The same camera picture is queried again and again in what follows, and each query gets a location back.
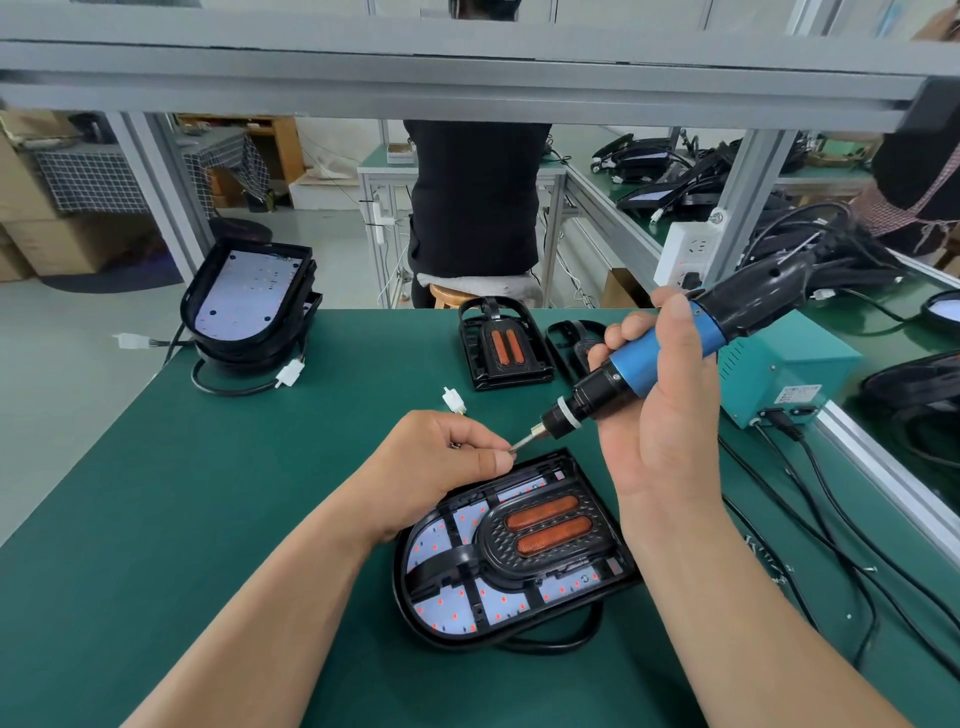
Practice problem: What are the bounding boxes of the person's right hand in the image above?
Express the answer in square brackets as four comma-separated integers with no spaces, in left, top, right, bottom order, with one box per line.
[588,285,726,520]

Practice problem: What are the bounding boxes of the black lamp cable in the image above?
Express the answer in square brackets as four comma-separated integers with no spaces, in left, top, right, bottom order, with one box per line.
[491,598,606,655]

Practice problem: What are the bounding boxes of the black cover with orange reflectors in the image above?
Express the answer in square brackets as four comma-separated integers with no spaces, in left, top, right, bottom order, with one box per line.
[456,296,557,393]

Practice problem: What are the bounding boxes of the person's left hand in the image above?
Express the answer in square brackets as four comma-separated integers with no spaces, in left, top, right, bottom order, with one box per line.
[351,408,519,547]

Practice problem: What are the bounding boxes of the black lamp cover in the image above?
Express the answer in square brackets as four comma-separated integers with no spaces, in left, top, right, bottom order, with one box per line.
[545,318,610,378]

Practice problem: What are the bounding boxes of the green power supply box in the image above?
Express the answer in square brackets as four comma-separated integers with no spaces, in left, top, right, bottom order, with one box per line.
[716,310,864,431]

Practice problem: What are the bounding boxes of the black lamp with cable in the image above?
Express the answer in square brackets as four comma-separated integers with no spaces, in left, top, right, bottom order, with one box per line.
[857,349,960,470]

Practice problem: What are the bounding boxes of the wooden stool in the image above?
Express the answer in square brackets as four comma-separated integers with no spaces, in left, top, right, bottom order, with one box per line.
[428,284,482,311]

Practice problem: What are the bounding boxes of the grey aluminium post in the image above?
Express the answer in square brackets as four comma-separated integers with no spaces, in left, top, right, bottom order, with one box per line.
[703,128,801,288]
[107,111,216,265]

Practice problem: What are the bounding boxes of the cardboard boxes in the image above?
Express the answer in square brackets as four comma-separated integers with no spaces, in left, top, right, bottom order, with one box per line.
[0,111,125,284]

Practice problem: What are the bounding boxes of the checkered cloth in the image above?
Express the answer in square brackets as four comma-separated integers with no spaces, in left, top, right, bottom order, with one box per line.
[33,126,272,220]

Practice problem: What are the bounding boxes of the white power strip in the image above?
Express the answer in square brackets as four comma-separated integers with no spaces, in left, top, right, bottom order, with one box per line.
[653,220,723,293]

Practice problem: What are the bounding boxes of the black lamp housing with LED board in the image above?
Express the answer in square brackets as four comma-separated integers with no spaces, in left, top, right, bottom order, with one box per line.
[390,447,645,653]

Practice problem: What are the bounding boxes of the black power cables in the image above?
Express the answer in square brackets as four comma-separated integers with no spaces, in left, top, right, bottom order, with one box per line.
[718,408,960,676]

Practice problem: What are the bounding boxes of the person's right forearm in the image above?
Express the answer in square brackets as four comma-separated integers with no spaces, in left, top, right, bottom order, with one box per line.
[621,480,915,728]

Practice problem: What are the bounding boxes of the pile of black lamps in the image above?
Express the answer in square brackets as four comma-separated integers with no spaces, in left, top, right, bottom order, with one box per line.
[591,131,905,290]

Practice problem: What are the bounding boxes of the black lamp housing with white plate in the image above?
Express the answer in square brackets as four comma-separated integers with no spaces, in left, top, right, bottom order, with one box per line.
[180,238,315,355]

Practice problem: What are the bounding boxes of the grey aluminium frame beam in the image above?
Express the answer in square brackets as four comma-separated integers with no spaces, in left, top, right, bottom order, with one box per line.
[0,0,960,135]

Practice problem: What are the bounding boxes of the black cable with connectors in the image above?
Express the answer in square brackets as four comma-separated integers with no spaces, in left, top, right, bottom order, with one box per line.
[141,318,301,398]

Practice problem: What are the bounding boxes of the blue black electric screwdriver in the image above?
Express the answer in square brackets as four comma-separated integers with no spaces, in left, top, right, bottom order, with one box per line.
[511,251,820,456]

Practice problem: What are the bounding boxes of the person's left forearm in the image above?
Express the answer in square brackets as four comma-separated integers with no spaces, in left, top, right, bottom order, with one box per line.
[123,480,393,728]

